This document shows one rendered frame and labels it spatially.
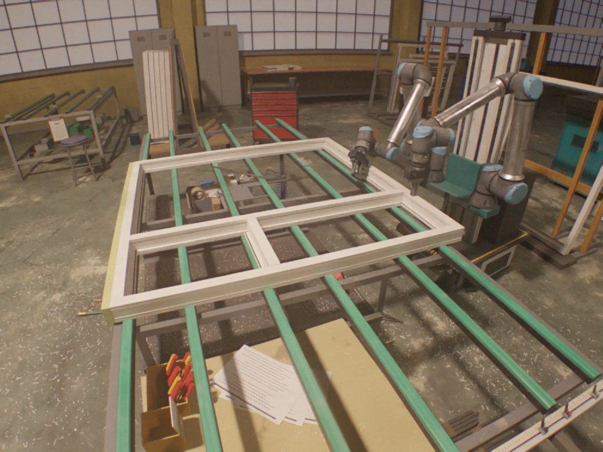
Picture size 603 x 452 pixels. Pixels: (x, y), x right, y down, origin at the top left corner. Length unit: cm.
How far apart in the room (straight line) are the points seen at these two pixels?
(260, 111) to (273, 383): 454
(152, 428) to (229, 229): 86
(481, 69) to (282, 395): 226
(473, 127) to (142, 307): 231
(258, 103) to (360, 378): 455
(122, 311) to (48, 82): 855
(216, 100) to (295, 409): 809
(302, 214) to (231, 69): 732
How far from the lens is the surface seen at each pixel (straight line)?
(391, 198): 187
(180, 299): 123
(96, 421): 219
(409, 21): 1082
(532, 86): 208
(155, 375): 135
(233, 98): 886
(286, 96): 530
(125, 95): 926
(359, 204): 178
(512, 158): 220
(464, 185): 266
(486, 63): 260
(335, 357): 135
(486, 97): 209
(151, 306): 125
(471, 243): 280
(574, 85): 369
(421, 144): 174
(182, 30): 873
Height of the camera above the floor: 169
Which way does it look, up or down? 30 degrees down
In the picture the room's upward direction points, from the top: straight up
